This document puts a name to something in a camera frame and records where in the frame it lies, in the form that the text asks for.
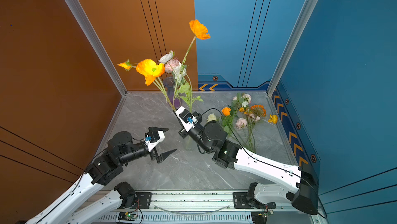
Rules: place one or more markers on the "clear glass vase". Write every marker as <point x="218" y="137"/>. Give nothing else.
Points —
<point x="189" y="143"/>

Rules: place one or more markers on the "orange poppy stem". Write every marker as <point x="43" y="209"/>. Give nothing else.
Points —
<point x="152" y="70"/>

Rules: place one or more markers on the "orange ranunculus stem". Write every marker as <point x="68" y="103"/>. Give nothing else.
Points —
<point x="229" y="119"/>

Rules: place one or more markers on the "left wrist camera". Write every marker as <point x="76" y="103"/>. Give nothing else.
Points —
<point x="148" y="138"/>

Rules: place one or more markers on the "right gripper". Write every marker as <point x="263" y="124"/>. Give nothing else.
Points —
<point x="184" y="133"/>

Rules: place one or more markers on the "yellow flower stem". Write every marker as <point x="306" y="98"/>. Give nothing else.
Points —
<point x="272" y="118"/>

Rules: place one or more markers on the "orange gerbera stem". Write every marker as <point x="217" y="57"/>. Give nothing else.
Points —
<point x="254" y="116"/>

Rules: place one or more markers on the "pale pink rose stem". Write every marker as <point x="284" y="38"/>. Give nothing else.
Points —
<point x="241" y="123"/>

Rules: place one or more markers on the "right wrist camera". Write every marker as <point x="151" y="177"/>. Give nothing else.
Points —
<point x="190" y="119"/>

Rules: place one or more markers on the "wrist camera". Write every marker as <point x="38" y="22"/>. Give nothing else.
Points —
<point x="190" y="119"/>
<point x="148" y="138"/>

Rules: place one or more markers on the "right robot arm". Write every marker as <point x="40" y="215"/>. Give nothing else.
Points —
<point x="296" y="185"/>

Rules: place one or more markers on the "small circuit board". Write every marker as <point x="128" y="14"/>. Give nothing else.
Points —
<point x="127" y="217"/>

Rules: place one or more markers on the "purple glass vase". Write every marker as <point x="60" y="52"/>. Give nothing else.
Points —
<point x="169" y="86"/>

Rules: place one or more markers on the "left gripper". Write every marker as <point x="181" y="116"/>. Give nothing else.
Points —
<point x="163" y="156"/>

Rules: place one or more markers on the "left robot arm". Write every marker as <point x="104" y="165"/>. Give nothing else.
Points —
<point x="122" y="149"/>

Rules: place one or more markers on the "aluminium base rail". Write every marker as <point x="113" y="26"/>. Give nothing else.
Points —
<point x="203" y="207"/>

